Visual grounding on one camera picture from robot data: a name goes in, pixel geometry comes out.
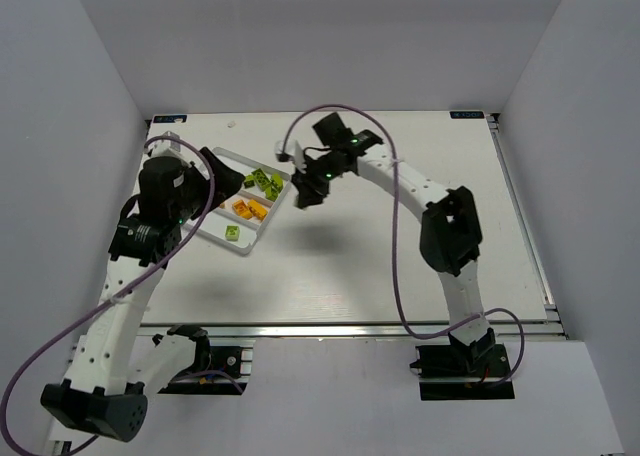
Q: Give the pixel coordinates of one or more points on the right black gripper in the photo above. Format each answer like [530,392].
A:
[310,184]

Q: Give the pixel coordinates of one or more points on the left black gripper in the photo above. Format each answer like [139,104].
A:
[206,184]

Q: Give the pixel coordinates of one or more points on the dark green long lego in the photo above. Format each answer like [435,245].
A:
[261,179]

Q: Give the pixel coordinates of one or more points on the light green lego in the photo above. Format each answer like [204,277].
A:
[271,192]

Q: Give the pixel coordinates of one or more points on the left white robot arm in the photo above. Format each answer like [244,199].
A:
[102,393]

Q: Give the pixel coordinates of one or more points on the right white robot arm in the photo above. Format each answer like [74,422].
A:
[450,232]

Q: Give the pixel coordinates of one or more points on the white divided sorting tray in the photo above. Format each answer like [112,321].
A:
[239,221]

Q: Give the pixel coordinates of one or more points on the blue label left corner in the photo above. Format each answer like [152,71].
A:
[169,119]

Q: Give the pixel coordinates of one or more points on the blue label corner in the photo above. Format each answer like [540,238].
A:
[465,115]
[169,119]

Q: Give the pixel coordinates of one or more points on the blue label right corner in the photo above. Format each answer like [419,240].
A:
[465,115]

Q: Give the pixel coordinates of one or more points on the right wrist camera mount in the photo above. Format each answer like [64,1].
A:
[291,152]

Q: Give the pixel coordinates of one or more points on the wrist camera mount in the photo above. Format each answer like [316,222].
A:
[291,152]
[167,144]

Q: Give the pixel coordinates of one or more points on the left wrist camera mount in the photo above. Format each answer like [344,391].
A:
[167,144]

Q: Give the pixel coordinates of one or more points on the aluminium front rail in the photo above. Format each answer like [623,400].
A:
[541,330]

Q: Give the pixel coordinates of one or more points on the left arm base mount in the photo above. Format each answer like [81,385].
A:
[215,369]

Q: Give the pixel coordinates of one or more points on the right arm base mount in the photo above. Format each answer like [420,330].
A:
[443,377]

